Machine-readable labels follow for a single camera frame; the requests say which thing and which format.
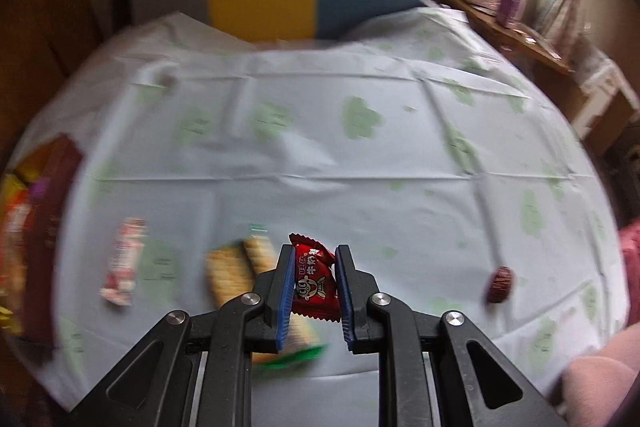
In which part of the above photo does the white green-cloud tablecloth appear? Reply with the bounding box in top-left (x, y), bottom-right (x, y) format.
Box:
top-left (14, 8), bottom-right (629, 407)

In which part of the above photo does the purple small box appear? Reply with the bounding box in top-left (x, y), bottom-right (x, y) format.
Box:
top-left (496, 0), bottom-right (521, 28)

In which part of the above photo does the red snack packet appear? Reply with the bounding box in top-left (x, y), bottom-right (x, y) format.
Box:
top-left (288, 233), bottom-right (341, 322)

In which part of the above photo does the wooden side shelf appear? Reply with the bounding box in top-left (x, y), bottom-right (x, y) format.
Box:
top-left (440, 0), bottom-right (572, 76)

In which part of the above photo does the pink rose snack packet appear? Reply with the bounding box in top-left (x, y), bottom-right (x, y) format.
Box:
top-left (100, 218), bottom-right (146, 307)

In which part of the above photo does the green yellow cracker packet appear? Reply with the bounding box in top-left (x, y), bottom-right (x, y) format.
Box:
top-left (204, 223), bottom-right (329, 371)

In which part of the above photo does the gold tin snack box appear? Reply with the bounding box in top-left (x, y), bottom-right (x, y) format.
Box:
top-left (1, 133), bottom-right (84, 351)

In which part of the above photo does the dark red round candy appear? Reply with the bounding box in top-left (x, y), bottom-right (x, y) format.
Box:
top-left (486, 265), bottom-right (514, 305)

